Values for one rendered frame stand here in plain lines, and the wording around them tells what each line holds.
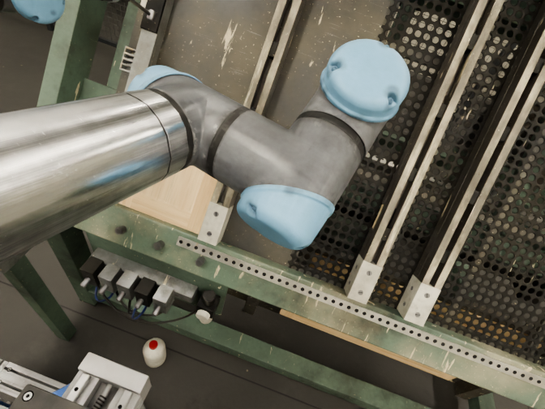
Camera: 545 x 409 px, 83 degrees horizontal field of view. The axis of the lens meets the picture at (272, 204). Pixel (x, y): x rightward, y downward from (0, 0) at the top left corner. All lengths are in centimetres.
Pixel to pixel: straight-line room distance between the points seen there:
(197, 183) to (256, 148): 75
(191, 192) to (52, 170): 83
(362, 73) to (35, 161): 24
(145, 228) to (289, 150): 84
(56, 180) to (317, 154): 18
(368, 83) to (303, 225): 13
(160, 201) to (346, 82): 85
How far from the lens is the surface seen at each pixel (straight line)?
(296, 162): 25
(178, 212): 103
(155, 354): 164
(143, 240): 107
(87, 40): 124
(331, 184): 26
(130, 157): 23
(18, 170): 20
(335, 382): 172
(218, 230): 95
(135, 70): 108
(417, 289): 103
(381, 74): 29
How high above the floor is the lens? 173
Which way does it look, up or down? 47 degrees down
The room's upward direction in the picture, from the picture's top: 19 degrees clockwise
